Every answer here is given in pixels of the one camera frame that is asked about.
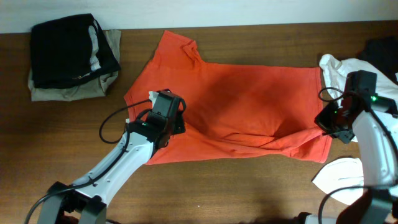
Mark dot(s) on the folded black garment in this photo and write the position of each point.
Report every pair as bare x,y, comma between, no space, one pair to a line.
69,51

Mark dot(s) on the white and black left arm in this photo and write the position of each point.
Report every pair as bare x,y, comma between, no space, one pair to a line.
87,199

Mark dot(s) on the dark garment at right edge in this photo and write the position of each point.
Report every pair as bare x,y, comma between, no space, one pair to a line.
382,54

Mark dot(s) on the folded beige garment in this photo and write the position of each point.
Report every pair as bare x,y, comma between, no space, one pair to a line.
92,89

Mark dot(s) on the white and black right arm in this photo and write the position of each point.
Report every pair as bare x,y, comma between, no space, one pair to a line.
373,121

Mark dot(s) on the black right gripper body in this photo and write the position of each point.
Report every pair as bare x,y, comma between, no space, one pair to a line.
325,121

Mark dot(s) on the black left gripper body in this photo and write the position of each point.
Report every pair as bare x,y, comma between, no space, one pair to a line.
179,123

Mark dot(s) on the white t-shirt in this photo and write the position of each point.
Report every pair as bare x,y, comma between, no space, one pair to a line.
347,172

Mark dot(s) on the orange FRAM t-shirt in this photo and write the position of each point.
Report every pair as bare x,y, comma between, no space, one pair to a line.
233,111

